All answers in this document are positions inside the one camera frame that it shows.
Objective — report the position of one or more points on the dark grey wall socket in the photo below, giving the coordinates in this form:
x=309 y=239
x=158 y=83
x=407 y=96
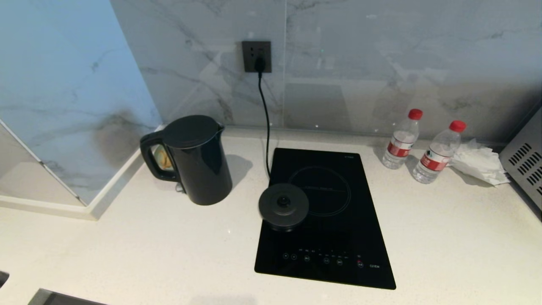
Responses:
x=256 y=53

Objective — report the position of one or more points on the crumpled white tissue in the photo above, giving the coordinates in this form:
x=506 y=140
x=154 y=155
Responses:
x=478 y=163

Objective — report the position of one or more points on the red-capped water bottle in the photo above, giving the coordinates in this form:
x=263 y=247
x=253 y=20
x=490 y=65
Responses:
x=436 y=156
x=400 y=144

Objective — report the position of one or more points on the silver vented appliance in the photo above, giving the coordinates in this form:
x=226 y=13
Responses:
x=525 y=165

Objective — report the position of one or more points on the yellow toy fries pile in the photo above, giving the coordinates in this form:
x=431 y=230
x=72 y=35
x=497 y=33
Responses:
x=166 y=161

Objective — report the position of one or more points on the round grey kettle base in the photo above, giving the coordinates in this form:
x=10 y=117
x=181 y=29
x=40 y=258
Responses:
x=283 y=208

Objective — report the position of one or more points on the black electric kettle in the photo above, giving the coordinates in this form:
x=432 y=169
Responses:
x=199 y=165

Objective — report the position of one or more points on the green plate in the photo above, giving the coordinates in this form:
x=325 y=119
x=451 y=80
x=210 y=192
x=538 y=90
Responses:
x=163 y=159

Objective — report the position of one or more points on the black glass induction cooktop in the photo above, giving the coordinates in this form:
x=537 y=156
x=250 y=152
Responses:
x=338 y=245

